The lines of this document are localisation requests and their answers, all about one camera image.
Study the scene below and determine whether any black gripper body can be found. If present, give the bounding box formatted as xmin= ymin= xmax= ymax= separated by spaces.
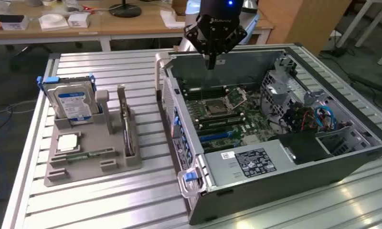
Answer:
xmin=196 ymin=0 xmax=244 ymax=55

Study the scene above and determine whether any white foam piece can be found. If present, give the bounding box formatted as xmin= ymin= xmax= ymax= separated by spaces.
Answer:
xmin=161 ymin=10 xmax=189 ymax=30

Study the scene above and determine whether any brown cardboard box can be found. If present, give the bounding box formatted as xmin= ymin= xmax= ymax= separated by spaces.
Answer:
xmin=173 ymin=0 xmax=189 ymax=15

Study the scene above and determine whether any wooden cabinet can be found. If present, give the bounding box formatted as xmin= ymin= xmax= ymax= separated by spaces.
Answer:
xmin=258 ymin=0 xmax=353 ymax=57

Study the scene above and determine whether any black lamp base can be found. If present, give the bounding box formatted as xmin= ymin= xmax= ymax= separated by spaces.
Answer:
xmin=110 ymin=0 xmax=143 ymax=19

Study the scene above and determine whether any black RAM slot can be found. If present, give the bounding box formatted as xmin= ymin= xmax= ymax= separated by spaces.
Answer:
xmin=186 ymin=92 xmax=228 ymax=100
xmin=200 ymin=125 xmax=236 ymax=135
xmin=185 ymin=86 xmax=228 ymax=95

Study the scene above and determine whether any metal socket cover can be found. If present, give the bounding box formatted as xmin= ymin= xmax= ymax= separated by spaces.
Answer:
xmin=225 ymin=86 xmax=246 ymax=107

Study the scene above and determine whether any tall metal disk bay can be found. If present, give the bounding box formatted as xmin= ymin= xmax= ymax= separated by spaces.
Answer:
xmin=260 ymin=56 xmax=311 ymax=120

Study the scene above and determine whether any CPU socket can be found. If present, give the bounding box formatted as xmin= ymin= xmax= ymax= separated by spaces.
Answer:
xmin=205 ymin=98 xmax=233 ymax=116

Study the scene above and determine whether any small black floor device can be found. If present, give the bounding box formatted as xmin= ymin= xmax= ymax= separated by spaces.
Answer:
xmin=329 ymin=46 xmax=351 ymax=58

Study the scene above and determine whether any small white box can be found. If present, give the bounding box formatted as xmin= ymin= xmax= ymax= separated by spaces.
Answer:
xmin=67 ymin=12 xmax=93 ymax=29

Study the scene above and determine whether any black RAM stick white label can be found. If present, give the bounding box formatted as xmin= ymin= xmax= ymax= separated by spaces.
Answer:
xmin=198 ymin=114 xmax=245 ymax=128

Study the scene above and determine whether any green motherboard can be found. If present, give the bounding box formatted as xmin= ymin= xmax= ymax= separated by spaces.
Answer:
xmin=181 ymin=81 xmax=288 ymax=153

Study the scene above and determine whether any white round holder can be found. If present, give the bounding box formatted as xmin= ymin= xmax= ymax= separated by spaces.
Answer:
xmin=39 ymin=13 xmax=70 ymax=32

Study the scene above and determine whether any blue expansion slot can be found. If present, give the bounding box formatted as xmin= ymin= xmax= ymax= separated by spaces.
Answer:
xmin=200 ymin=132 xmax=236 ymax=142

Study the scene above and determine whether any black floor stand base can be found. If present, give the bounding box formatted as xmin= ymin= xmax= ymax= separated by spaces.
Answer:
xmin=349 ymin=71 xmax=382 ymax=96

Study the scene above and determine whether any hard disk blue carrier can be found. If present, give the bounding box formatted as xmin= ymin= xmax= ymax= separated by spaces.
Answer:
xmin=37 ymin=73 xmax=99 ymax=126

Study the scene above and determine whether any black fan shroud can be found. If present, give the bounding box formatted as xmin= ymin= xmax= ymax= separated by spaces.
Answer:
xmin=279 ymin=132 xmax=335 ymax=165

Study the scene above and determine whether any grey parts rack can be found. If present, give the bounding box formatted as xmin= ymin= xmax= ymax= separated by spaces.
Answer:
xmin=43 ymin=89 xmax=145 ymax=188

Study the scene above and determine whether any low metal disk bay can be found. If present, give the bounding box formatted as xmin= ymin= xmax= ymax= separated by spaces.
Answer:
xmin=315 ymin=125 xmax=372 ymax=157

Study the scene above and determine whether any white box black top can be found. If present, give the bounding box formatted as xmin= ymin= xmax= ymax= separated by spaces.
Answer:
xmin=0 ymin=14 xmax=30 ymax=31

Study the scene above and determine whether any black chair base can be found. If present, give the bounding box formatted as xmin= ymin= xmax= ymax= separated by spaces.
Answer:
xmin=6 ymin=42 xmax=83 ymax=71

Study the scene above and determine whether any grey power supply unit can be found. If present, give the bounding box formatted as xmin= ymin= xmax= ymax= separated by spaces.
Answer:
xmin=204 ymin=139 xmax=300 ymax=187

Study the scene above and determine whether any silver CPU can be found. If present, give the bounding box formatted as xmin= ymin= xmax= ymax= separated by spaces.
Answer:
xmin=57 ymin=134 xmax=82 ymax=151

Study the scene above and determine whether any green RAM stick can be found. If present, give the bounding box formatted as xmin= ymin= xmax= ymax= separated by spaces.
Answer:
xmin=63 ymin=149 xmax=114 ymax=161

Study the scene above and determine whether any open black PC case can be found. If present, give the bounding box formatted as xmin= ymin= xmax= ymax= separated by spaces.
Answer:
xmin=154 ymin=42 xmax=382 ymax=226

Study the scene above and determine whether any wooden desk white frame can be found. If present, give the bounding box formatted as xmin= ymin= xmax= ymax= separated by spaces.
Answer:
xmin=0 ymin=0 xmax=274 ymax=52

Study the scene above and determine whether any white table frame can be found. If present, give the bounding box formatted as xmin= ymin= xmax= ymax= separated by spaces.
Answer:
xmin=336 ymin=0 xmax=382 ymax=65

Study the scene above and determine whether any black wire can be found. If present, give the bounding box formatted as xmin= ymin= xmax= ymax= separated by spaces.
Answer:
xmin=266 ymin=111 xmax=291 ymax=134

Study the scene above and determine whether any red wire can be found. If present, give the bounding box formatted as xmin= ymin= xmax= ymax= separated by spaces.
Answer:
xmin=301 ymin=108 xmax=312 ymax=132

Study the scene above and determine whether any blue wire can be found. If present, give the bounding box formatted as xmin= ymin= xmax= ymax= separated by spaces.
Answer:
xmin=315 ymin=105 xmax=339 ymax=132

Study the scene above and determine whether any white floor cable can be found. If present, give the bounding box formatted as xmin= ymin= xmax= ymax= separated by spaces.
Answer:
xmin=0 ymin=99 xmax=38 ymax=115

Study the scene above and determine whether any grey case latch handle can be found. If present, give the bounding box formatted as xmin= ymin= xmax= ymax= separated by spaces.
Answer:
xmin=178 ymin=166 xmax=208 ymax=199

